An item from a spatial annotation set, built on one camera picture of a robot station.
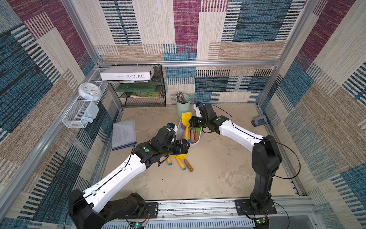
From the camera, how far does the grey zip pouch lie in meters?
1.01

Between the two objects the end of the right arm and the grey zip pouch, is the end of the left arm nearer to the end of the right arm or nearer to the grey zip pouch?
the end of the right arm

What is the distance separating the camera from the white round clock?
732 millimetres

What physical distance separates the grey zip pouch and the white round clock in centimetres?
35

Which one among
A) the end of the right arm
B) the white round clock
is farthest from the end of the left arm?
the white round clock
